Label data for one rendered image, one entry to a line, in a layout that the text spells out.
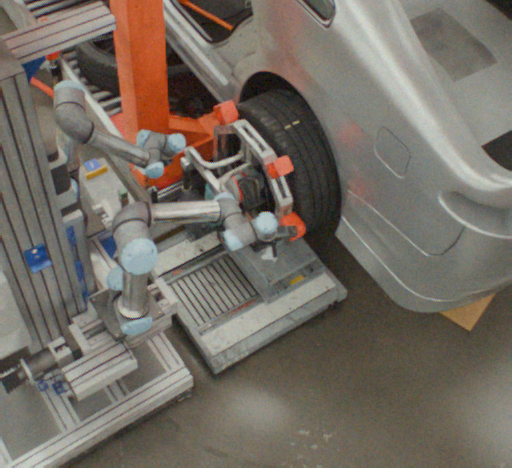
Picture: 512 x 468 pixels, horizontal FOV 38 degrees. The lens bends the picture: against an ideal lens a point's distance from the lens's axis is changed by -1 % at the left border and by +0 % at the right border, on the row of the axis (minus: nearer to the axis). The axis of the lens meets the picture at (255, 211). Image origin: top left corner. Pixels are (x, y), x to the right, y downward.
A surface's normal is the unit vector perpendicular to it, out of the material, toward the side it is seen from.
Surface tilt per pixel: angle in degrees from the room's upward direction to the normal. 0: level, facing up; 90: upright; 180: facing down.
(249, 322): 0
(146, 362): 0
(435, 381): 0
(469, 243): 89
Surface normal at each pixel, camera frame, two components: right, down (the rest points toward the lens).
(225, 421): 0.06, -0.60
